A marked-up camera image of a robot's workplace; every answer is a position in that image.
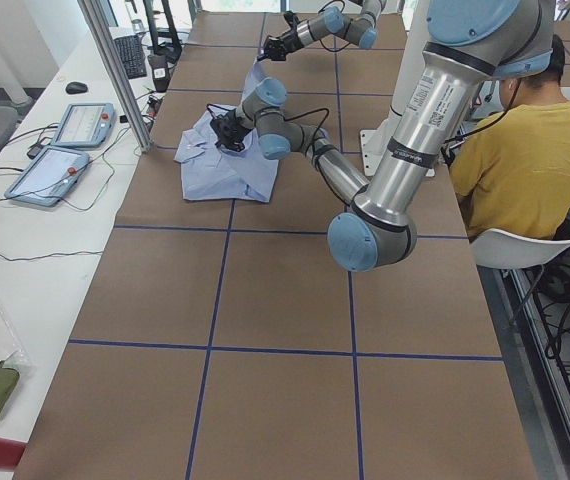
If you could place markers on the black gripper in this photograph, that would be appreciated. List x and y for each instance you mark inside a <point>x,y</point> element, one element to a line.
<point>230,131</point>
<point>283,44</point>

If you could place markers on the light blue striped shirt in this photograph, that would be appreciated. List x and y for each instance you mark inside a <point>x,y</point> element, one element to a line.
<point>211,173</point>

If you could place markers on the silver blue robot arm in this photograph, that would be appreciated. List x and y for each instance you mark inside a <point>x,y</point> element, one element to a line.
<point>360,31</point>
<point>468,43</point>

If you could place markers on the black keyboard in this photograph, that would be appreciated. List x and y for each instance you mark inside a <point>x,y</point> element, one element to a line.
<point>130,52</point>

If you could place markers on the upper teach pendant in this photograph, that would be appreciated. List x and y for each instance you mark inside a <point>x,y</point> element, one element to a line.
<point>84,125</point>

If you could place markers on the teach pendant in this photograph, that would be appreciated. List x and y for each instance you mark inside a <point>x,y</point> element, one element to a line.
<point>84,125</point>
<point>49,177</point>

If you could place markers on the black computer mouse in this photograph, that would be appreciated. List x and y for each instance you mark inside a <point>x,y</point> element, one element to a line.
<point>76,87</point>

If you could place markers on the lower teach pendant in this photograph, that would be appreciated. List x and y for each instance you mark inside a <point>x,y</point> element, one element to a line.
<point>49,177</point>

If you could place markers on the person in yellow shirt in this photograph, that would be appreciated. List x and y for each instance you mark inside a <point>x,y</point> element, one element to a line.
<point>514,174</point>

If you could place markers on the white chair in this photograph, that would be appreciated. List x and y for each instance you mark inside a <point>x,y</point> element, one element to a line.
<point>499,249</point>

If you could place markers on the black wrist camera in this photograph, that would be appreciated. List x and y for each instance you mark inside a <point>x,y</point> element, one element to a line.
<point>291,18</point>
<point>223,119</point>

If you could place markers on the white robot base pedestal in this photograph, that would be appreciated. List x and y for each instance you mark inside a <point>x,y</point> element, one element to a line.
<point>374,142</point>

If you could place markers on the aluminium frame post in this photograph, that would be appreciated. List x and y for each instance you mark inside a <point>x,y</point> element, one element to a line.
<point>100,31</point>

